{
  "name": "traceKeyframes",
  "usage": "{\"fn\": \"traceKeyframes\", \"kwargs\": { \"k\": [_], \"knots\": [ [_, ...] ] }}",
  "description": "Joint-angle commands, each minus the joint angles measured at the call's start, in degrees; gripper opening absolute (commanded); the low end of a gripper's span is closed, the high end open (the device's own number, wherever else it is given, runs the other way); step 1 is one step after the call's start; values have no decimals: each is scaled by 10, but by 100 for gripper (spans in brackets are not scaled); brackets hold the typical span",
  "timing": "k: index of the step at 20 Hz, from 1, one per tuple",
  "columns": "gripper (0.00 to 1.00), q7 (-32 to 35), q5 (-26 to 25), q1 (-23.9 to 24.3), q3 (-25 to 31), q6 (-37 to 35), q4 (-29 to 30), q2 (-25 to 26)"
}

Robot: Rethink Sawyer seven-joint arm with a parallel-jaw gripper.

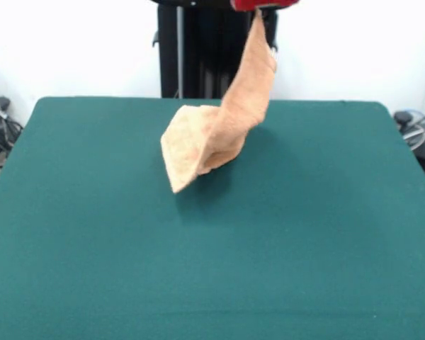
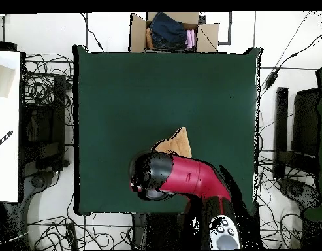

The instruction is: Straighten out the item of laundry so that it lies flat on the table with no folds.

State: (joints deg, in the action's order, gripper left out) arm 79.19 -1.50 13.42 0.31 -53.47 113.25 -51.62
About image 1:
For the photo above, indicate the dark green table cloth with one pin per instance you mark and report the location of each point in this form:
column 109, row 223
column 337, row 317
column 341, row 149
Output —
column 92, row 248

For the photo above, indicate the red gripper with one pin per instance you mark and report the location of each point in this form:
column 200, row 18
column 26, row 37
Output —
column 262, row 4

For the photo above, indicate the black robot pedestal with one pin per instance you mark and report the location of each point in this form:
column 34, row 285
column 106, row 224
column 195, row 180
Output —
column 205, row 49

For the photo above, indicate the tan terry towel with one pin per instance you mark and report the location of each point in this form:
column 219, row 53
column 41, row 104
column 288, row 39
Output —
column 241, row 102

